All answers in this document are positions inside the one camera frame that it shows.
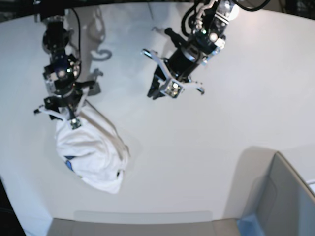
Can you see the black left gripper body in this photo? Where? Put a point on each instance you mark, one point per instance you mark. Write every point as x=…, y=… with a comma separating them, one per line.
x=185, y=59

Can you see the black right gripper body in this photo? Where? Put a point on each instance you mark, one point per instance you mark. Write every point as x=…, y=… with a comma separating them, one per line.
x=69, y=104

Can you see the white printed t-shirt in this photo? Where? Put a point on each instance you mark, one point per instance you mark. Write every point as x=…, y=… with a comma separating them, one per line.
x=94, y=151

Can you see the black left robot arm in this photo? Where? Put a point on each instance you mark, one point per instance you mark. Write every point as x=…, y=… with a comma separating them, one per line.
x=203, y=26

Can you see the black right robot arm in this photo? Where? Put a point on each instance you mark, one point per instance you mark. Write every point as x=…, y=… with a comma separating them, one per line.
x=63, y=69

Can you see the grey cardboard box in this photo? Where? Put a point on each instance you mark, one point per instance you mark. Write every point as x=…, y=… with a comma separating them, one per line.
x=268, y=197

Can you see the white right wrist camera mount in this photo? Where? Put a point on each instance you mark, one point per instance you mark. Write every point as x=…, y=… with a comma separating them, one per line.
x=73, y=123

